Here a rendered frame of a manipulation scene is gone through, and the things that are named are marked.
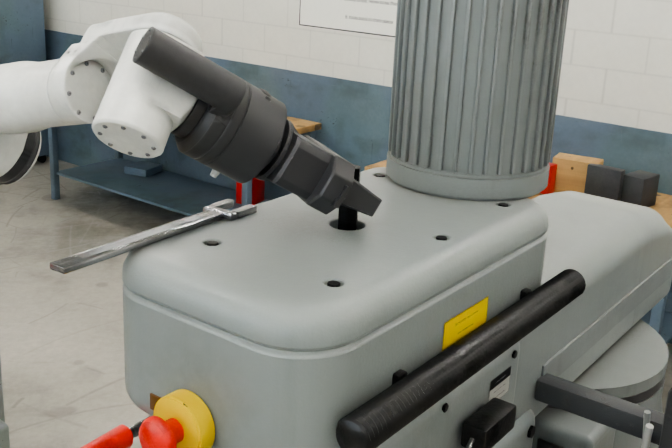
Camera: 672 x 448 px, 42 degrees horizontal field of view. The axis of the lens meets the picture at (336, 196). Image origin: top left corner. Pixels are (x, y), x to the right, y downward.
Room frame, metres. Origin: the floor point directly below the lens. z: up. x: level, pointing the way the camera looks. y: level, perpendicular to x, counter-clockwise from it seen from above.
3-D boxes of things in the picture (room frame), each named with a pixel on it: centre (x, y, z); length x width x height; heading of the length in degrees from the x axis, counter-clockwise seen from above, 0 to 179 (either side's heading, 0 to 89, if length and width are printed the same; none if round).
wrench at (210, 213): (0.80, 0.17, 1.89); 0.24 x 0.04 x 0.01; 146
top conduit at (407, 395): (0.80, -0.15, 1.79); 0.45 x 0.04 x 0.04; 144
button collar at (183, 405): (0.68, 0.12, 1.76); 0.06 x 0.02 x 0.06; 54
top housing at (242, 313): (0.87, -0.02, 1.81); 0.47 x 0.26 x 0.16; 144
